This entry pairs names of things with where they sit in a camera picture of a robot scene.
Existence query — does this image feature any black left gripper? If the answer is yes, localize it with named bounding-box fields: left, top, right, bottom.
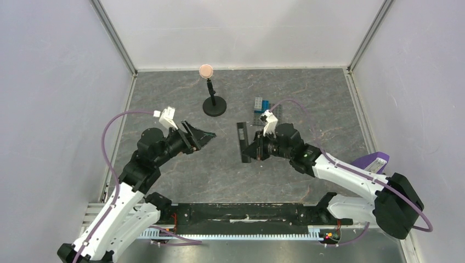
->
left=155, top=119, right=217, bottom=167

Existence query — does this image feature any black stand with pink disc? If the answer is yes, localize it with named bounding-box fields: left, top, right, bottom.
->
left=199, top=64, right=227, bottom=117

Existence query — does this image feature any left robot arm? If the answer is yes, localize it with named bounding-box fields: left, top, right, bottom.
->
left=57, top=121, right=216, bottom=262

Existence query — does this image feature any purple box device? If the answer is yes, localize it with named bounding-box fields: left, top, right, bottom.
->
left=351, top=152, right=390, bottom=174

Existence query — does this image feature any black remote control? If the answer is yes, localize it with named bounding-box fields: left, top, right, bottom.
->
left=236, top=122, right=251, bottom=163

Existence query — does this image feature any white cable duct strip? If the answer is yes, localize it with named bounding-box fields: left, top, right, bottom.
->
left=138, top=228, right=340, bottom=242

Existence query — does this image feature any dark grey lego baseplate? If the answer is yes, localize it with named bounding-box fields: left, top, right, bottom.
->
left=252, top=103, right=283, bottom=128

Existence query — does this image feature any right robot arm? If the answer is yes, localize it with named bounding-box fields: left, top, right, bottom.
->
left=241, top=123, right=424, bottom=239

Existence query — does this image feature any blue lego brick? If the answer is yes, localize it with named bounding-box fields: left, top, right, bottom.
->
left=261, top=100, right=270, bottom=112

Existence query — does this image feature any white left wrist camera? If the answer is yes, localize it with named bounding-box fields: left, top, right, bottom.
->
left=153, top=106, right=178, bottom=130

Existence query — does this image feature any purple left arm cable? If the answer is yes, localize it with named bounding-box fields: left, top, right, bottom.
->
left=72, top=111, right=202, bottom=263

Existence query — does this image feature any light grey lego brick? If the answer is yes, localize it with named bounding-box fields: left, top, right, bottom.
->
left=254, top=97, right=263, bottom=112

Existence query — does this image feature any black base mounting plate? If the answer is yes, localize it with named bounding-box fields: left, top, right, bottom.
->
left=157, top=192, right=354, bottom=235

